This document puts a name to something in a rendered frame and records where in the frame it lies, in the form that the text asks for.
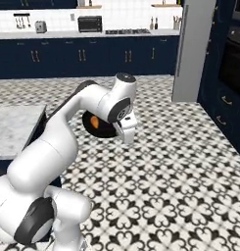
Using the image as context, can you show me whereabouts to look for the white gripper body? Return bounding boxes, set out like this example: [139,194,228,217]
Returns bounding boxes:
[120,125,137,145]

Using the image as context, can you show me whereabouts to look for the orange chicken drumstick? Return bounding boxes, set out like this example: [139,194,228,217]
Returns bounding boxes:
[90,115,101,129]

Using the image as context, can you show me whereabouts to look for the grey fridge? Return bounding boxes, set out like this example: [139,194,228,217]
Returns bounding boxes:
[170,0,218,104]

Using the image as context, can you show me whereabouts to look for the black round plate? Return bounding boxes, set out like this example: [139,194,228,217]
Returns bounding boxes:
[81,110,119,139]

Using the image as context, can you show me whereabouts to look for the dark blue base cupboard run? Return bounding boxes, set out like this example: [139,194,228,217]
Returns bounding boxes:
[0,34,180,80]

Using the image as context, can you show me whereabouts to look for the dark blue tall cupboard unit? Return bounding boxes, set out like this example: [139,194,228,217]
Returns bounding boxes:
[196,0,240,162]

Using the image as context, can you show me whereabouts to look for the black hob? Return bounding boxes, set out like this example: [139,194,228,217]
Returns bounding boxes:
[104,27,152,36]

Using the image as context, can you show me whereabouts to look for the black toaster oven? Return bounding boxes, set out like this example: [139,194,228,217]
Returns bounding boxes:
[76,15,104,33]

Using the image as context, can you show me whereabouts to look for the pot with kitchen tools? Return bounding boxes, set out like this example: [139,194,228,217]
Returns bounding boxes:
[171,15,183,31]

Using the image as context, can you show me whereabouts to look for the black built-in oven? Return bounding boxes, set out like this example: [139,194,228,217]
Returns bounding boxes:
[216,25,240,100]

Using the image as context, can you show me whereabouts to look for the silver toaster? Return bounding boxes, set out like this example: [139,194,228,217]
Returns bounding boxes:
[34,20,48,34]

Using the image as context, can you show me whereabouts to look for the black built-in microwave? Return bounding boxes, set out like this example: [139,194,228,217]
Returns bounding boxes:
[231,0,240,23]

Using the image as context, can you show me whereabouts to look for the wooden wall shelf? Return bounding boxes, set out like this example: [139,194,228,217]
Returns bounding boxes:
[150,2,182,9]
[75,4,103,10]

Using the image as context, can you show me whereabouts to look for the dark blue wall cupboards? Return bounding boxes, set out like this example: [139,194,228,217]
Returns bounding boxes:
[0,0,78,11]

